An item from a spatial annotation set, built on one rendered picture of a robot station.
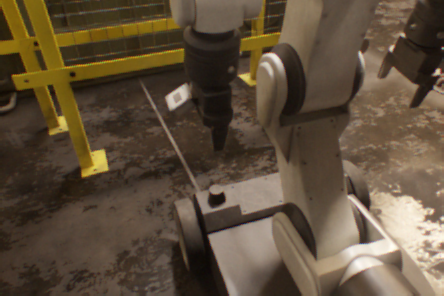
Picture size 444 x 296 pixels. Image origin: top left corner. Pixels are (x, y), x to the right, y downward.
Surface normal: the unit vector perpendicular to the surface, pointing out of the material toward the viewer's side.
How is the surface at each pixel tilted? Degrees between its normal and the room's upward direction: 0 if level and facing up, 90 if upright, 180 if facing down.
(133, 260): 0
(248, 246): 0
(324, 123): 60
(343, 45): 100
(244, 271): 0
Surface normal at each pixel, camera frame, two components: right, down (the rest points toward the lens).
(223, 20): 0.32, 0.69
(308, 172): 0.27, 0.04
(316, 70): 0.32, 0.48
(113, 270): -0.02, -0.82
